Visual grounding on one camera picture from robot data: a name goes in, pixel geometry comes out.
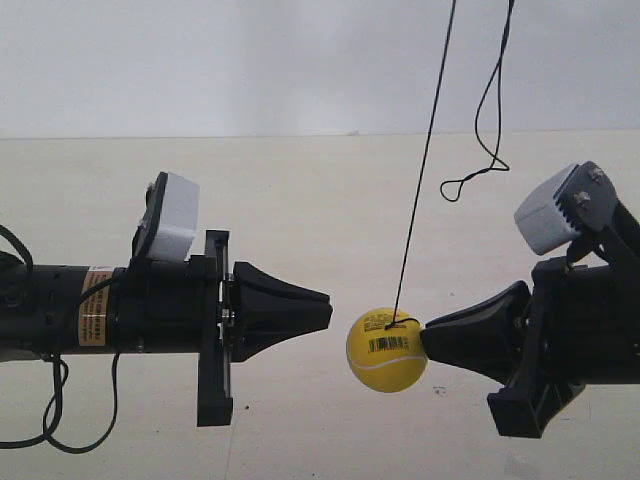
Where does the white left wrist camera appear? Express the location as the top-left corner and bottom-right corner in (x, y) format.
(131, 171), (200, 262)

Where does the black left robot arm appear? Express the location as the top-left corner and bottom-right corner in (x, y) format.
(1, 230), (332, 427)

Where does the yellow tennis ball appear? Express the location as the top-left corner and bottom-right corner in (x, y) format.
(346, 308), (428, 393)

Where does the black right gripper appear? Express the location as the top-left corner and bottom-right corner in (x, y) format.
(421, 258), (639, 439)

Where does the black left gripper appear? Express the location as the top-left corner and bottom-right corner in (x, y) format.
(114, 230), (333, 427)

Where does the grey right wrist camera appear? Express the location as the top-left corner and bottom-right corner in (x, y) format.
(514, 161), (639, 275)

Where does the black hanging string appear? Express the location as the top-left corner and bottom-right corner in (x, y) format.
(392, 0), (516, 326)

